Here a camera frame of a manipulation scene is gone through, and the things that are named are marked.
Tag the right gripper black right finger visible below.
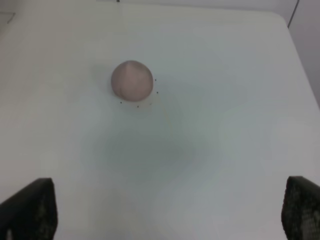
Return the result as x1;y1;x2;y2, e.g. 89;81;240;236
281;176;320;240

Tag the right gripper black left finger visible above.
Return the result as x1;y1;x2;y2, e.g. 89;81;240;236
0;178;58;240

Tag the pink peach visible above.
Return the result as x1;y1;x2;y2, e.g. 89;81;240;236
110;60;154;102

